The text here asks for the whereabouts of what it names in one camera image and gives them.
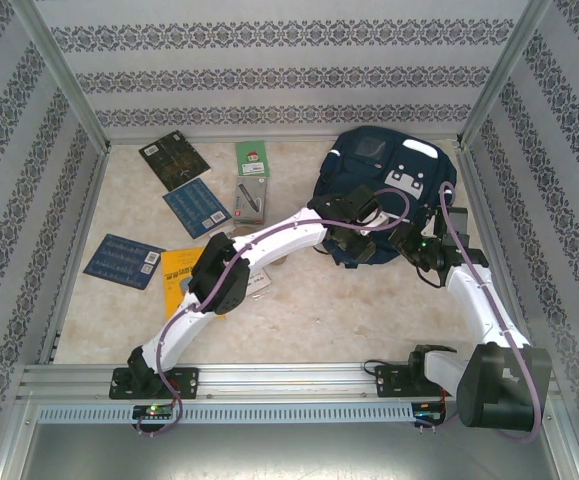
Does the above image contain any white packet with red print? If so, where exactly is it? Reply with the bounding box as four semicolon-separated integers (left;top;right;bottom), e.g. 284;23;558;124
246;268;274;300

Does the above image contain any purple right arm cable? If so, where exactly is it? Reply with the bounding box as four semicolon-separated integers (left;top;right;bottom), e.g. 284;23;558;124
416;180;546;446

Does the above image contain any aluminium mounting rail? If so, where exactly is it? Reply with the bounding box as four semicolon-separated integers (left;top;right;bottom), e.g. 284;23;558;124
18;363;556;401

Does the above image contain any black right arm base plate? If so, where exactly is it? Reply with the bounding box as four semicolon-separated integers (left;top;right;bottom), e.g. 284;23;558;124
376;364;463;399

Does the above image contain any blue book with white sticker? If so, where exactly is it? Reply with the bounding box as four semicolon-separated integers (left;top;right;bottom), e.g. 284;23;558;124
82;233;166;290
162;177;233;240

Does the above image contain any black book with barcode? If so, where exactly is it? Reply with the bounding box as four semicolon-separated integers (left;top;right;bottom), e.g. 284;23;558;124
137;130;214;192

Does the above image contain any slotted grey cable duct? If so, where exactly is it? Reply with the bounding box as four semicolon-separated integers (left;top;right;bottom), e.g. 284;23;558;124
36;403;415;425

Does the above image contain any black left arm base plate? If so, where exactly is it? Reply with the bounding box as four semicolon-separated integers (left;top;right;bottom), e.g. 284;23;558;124
110;367;200;400

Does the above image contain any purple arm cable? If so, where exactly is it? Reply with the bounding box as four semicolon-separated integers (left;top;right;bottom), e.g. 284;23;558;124
136;185;412;440
416;180;546;446

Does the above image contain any aluminium corner post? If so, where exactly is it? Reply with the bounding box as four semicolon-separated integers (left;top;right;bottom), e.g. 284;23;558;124
456;0;553;151
11;0;113;154

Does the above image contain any right aluminium side rail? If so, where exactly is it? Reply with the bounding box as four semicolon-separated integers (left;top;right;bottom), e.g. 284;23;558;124
456;147;538;361

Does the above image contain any left aluminium corner post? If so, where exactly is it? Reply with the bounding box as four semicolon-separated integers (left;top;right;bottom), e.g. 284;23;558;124
11;0;113;154

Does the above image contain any right aluminium corner post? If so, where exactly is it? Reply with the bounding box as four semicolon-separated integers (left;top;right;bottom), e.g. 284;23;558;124
456;0;553;151

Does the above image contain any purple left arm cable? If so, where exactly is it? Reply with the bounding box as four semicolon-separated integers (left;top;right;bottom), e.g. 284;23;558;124
136;185;412;440

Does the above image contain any black right camera cable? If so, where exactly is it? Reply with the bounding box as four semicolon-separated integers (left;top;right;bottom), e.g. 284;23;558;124
413;262;443;290

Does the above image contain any grey pen box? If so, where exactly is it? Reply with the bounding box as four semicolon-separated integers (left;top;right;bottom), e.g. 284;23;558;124
232;174;269;225

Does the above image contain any yellow workbook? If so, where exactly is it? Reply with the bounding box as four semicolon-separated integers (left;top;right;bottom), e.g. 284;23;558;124
160;247;228;321

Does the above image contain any green booklet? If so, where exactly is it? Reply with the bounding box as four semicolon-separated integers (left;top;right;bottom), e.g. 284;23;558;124
233;142;273;180

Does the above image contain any navy blue student backpack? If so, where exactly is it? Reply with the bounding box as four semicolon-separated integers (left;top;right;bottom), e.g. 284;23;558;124
313;125;458;270

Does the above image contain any grey sheet metal shelf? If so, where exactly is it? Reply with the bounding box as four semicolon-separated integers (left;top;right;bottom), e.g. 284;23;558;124
16;424;579;480

